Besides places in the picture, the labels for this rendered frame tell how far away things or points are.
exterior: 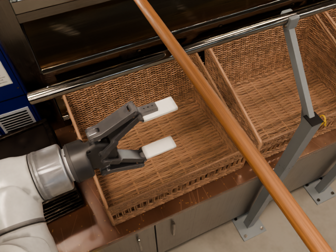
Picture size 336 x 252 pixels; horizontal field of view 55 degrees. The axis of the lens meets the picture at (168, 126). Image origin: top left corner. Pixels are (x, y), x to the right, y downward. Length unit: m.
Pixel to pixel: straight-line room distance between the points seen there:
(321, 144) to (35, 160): 1.17
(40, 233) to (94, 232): 0.64
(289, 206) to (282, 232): 1.31
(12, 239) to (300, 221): 0.45
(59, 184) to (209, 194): 0.76
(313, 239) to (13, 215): 0.47
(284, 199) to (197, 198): 0.68
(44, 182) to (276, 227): 1.49
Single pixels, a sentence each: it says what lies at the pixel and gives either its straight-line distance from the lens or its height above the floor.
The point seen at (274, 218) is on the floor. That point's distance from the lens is 1.91.
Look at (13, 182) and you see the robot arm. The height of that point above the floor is 1.24.
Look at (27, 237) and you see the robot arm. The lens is 0.57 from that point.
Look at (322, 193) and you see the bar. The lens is 2.06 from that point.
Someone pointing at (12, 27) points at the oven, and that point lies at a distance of 1.10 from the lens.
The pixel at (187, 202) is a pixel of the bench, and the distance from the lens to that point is 1.22.
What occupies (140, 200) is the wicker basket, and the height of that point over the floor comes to 0.70.
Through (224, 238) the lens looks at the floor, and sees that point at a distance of 1.81.
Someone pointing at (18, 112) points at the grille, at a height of 0.79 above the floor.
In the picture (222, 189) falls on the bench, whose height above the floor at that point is 0.58.
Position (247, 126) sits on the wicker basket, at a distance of 1.26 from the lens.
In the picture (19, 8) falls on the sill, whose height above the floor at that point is 1.16.
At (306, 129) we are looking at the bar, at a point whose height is 0.92.
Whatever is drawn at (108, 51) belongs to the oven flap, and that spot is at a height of 0.95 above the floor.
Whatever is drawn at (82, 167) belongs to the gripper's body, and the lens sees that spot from 0.58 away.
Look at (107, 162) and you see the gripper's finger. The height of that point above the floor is 1.18.
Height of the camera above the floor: 1.71
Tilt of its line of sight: 55 degrees down
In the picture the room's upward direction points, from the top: straight up
